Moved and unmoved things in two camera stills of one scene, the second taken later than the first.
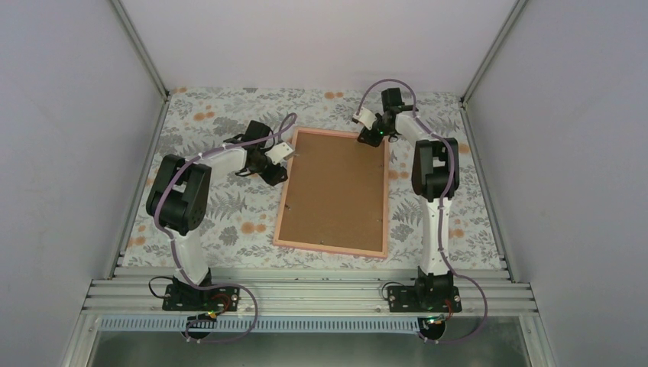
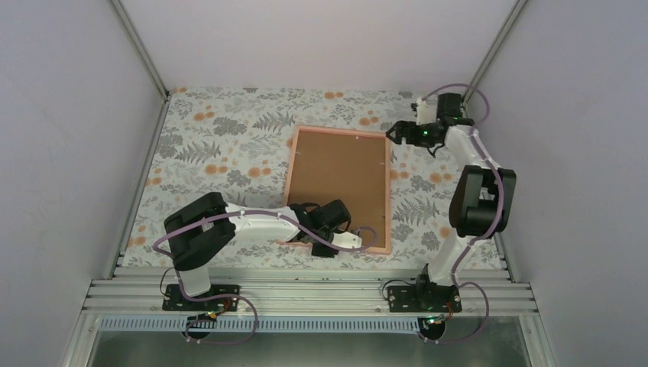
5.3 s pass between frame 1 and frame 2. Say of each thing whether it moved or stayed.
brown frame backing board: stayed
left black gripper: moved
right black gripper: moved
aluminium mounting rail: stayed
